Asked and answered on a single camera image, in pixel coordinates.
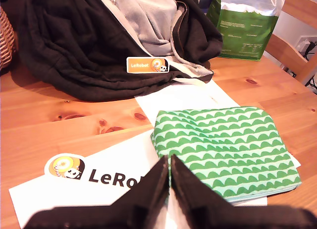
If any black plug cable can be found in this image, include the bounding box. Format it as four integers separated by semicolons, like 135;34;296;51
304;40;317;61

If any green wave-pattern zip pouch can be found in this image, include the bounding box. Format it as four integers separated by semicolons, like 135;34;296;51
150;106;302;203

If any dark brown grey-lined hoodie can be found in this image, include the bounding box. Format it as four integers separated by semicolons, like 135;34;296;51
4;0;223;102

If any wooden chair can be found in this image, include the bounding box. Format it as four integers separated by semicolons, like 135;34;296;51
264;0;317;85

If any white printed paper sheet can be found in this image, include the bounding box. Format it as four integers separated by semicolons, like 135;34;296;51
134;79;302;168

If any wicker basket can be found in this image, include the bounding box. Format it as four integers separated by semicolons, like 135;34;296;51
0;5;17;70

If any white wall socket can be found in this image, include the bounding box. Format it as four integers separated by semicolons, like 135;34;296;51
296;35;317;54

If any green silver Canagan bag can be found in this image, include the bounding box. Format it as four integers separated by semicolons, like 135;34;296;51
206;0;287;62

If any orange LeRobot sticker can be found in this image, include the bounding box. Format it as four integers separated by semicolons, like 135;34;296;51
126;56;170;73

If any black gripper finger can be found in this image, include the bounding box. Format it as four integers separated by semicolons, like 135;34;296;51
106;154;170;216
170;153;235;216

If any white LeRobot paper sheet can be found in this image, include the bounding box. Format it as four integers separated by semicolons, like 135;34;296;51
8;130;268;229

